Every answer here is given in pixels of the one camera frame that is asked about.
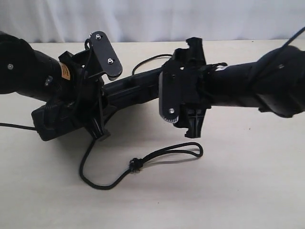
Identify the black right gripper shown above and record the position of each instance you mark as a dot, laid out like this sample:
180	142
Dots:
194	99

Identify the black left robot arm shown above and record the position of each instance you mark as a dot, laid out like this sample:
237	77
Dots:
30	72

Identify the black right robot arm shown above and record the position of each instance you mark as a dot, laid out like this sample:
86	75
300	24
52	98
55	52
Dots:
273	84

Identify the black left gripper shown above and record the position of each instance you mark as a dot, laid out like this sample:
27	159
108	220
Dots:
84	100

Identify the black plastic tool case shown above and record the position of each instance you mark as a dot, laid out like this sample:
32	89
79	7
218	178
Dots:
135	89

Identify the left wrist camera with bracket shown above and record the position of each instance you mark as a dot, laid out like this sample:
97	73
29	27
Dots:
105	58

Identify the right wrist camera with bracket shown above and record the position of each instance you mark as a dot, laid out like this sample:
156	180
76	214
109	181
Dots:
170	95

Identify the white backdrop curtain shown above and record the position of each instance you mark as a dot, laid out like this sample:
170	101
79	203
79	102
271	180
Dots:
151	20

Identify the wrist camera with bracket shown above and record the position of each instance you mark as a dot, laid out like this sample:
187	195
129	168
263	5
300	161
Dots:
105	58
170	95

